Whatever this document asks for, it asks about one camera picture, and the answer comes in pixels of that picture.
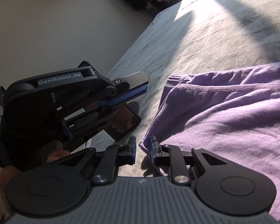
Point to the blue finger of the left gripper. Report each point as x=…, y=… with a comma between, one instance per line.
x=89, y=123
x=128, y=88

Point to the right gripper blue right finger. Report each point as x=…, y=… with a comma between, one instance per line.
x=172, y=158

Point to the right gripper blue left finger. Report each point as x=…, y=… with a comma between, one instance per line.
x=112, y=158

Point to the purple pants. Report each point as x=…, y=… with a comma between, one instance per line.
x=234, y=114

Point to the dark phone on stand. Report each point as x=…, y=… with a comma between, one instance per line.
x=124, y=121

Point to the grey bed sheet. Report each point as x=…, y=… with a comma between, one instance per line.
x=199, y=36

